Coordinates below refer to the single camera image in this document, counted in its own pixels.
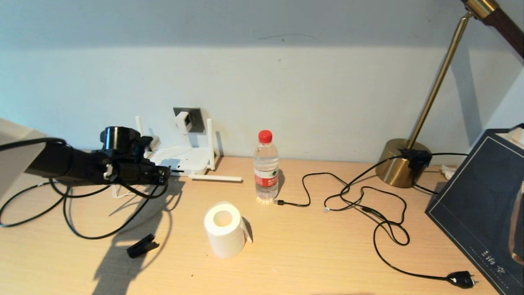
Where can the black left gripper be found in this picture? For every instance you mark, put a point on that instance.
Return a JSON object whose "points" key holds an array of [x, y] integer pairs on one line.
{"points": [[127, 164]]}

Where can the white power adapter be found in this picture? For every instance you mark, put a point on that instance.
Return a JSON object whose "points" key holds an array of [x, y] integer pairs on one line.
{"points": [[183, 121]]}

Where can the white router with antennas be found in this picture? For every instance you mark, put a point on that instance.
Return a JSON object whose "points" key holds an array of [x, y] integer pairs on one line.
{"points": [[192, 157]]}

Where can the black plastic clip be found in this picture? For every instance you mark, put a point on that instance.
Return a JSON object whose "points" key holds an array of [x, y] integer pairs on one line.
{"points": [[141, 247]]}

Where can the white toilet paper roll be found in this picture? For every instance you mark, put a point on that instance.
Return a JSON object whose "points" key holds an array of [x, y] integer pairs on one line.
{"points": [[225, 241]]}

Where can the water bottle red cap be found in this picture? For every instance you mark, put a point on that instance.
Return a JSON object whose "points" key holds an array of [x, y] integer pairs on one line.
{"points": [[266, 180]]}

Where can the brass desk lamp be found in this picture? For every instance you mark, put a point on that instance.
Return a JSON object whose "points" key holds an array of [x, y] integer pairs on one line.
{"points": [[395, 167]]}

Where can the black adapter on lamp base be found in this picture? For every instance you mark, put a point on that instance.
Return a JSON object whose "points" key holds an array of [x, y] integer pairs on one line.
{"points": [[416, 157]]}

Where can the small white connector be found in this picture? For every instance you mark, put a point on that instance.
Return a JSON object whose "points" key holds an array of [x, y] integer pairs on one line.
{"points": [[448, 172]]}

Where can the dark blue gift bag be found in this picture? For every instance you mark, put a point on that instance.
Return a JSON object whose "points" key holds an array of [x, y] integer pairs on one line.
{"points": [[470, 205]]}

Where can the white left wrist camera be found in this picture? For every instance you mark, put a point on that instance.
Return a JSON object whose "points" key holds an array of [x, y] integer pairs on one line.
{"points": [[154, 142]]}

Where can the grey wall socket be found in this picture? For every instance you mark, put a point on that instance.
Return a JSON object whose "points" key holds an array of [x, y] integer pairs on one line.
{"points": [[198, 122]]}

